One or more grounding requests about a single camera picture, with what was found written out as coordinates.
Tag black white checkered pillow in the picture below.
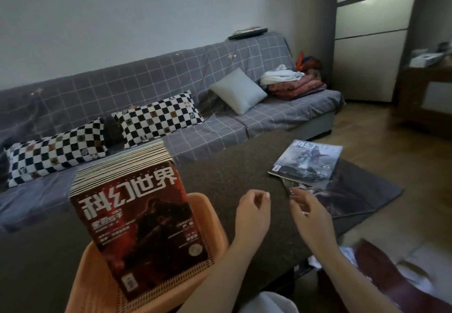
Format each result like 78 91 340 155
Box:
112 90 205 149
4 118 108 188

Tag grey plaid covered sofa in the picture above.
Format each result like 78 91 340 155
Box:
0 31 345 234

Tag black flat tray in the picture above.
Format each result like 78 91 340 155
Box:
227 26 268 41

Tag dark red folded blanket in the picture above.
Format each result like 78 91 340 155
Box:
266 75 327 102

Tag crumpled clear plastic bags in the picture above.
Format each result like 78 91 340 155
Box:
307 245 437 297

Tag grey aircraft cover magazine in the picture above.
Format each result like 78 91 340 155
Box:
267 139 343 191

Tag plain grey cushion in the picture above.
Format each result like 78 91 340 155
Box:
209 67 268 116

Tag person's left hand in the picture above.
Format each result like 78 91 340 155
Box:
233 189 272 250

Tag orange red fabric item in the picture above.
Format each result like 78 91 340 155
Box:
295 52 323 77

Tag white flat box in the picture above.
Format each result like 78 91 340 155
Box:
409 52 446 69

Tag round emblem cover magazine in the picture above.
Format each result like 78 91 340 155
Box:
69 161 215 302

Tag dark red floor item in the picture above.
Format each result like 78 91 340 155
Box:
317 238 452 313

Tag person's light trousers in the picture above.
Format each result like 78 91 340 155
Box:
238 291 299 313

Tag orange plastic basket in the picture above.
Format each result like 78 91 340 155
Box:
65 193 229 313

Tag person's right hand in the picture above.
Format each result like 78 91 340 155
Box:
289 186 340 254

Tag thick stack of collected magazines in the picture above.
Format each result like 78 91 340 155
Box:
69 139 173 197

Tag person's left forearm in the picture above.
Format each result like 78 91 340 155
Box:
178 238 257 313

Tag white folded cloth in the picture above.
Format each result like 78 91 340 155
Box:
260 64 305 87

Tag person's right forearm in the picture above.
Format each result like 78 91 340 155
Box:
317 245 403 313

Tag dark stone table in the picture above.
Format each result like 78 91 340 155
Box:
0 129 405 313

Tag dark wooden side table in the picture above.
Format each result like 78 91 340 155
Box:
394 64 452 137

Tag dark landscape cover magazine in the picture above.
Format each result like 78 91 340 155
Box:
282 157 405 219

